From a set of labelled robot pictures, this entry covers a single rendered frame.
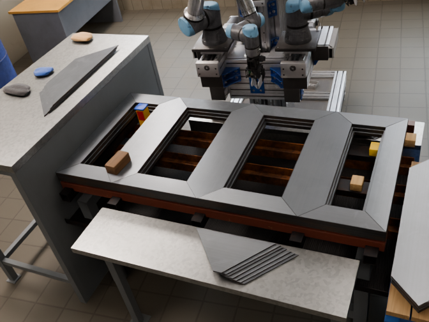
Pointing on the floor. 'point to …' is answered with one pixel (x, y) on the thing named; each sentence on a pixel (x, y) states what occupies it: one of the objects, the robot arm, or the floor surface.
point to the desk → (59, 20)
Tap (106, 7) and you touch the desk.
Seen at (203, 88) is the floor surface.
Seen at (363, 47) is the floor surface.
